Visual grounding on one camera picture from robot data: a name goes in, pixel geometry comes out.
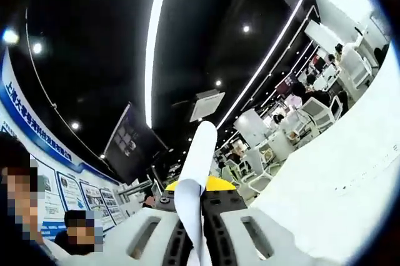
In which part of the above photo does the blue white wall poster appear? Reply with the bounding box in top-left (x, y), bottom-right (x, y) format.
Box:
top-left (0, 47), bottom-right (124, 240)

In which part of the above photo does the white office chair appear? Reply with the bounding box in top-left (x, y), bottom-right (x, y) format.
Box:
top-left (339, 50), bottom-right (374, 87)
top-left (299, 97), bottom-right (334, 126)

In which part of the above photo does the table cable socket panel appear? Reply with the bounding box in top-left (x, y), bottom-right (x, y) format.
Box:
top-left (332, 144), bottom-right (400, 194)

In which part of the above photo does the ceiling air conditioner vent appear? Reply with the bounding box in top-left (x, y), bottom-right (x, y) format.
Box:
top-left (189, 89), bottom-right (226, 122)

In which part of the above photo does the person's head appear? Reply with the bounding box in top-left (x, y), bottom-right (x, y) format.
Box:
top-left (0, 131), bottom-right (35, 170)

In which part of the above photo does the white printing paper sheet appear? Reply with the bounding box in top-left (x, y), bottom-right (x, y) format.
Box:
top-left (173, 121), bottom-right (219, 266)

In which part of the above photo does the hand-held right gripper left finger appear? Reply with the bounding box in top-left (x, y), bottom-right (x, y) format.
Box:
top-left (104, 181), bottom-right (190, 266)

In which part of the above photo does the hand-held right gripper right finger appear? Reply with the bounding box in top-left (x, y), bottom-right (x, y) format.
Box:
top-left (201, 175), bottom-right (298, 266)

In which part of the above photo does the long ceiling light strip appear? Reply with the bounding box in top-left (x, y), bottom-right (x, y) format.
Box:
top-left (217, 0), bottom-right (309, 129)
top-left (144, 0), bottom-right (174, 129)

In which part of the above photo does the dark hanging ceiling screen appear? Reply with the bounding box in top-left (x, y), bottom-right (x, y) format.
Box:
top-left (104, 103), bottom-right (169, 185)

